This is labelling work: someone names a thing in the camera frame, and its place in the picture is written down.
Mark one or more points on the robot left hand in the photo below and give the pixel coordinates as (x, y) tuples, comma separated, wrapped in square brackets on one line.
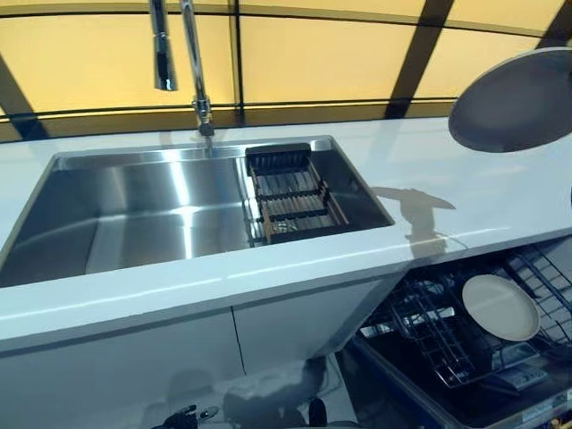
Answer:
[(185, 418)]

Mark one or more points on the cream round plate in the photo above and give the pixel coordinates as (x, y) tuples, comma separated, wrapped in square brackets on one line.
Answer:
[(509, 103), (500, 308)]

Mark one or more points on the chrome pull-down kitchen faucet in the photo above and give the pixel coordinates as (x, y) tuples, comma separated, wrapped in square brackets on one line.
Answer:
[(194, 58)]

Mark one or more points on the black slatted dish drainer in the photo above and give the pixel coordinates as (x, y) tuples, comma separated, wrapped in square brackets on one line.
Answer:
[(295, 201)]

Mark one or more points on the yellow ceiling light panels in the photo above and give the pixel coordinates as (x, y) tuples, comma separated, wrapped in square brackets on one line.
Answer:
[(313, 58)]

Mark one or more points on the white cabinet door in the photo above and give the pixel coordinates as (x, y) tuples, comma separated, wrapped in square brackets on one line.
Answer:
[(111, 375), (304, 322)]

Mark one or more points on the stainless steel sink basin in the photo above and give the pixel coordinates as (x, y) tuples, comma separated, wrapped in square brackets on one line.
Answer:
[(134, 214)]

